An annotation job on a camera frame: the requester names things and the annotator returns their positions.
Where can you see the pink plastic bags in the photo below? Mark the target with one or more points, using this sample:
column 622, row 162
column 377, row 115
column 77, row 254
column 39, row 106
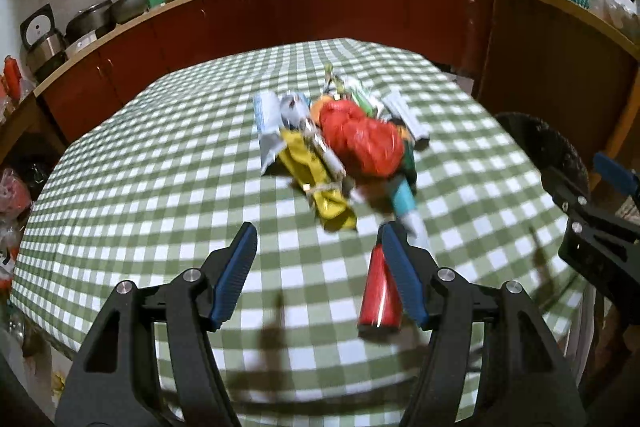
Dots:
column 14, row 197

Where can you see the green checked tablecloth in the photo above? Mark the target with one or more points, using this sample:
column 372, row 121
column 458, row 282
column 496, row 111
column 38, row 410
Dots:
column 165, row 187

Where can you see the dark cooking pot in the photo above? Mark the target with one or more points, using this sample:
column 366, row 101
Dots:
column 90, row 19

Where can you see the orange plastic bottle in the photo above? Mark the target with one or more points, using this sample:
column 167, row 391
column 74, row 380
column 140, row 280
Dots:
column 12, row 77

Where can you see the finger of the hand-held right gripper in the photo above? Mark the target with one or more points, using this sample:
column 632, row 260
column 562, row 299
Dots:
column 615, row 174
column 565, row 189

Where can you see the white toothpaste tube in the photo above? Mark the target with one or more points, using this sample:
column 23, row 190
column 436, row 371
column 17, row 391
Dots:
column 407, row 117

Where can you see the red can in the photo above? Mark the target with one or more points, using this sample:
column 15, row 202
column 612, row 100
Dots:
column 380, row 292

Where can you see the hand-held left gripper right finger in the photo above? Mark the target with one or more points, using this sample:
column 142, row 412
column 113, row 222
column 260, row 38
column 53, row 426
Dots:
column 402, row 277

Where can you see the red-brown kitchen counter cabinets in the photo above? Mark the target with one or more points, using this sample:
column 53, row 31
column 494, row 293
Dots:
column 350, row 7

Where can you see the silver rice cooker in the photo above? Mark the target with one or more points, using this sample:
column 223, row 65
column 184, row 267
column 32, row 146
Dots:
column 42, row 42

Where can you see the paper wrapper bundle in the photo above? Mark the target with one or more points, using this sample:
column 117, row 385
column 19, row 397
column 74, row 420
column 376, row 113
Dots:
column 334, row 79

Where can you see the teal tube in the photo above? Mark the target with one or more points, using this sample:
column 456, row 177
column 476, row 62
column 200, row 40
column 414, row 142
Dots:
column 406, row 207

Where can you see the dark green bottle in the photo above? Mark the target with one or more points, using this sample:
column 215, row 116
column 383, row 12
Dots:
column 409, row 162

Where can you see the grey cooking pot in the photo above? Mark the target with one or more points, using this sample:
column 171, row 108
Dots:
column 129, row 6

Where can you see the red plastic bag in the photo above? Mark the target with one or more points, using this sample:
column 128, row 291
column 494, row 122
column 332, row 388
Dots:
column 362, row 137

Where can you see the yellow wrapper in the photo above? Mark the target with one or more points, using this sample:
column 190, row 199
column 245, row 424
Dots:
column 310, row 167

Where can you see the silver packet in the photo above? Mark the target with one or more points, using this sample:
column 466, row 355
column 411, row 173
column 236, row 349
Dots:
column 295, row 109

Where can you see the light blue packet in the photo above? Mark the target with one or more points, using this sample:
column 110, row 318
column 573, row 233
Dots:
column 266, row 117

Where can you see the black trash bin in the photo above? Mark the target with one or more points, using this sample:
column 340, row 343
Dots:
column 540, row 142

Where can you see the green white wrapper bundle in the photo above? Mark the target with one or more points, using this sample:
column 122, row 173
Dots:
column 364, row 99

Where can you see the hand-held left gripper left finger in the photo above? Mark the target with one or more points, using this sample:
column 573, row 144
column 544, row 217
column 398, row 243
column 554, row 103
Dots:
column 235, row 272

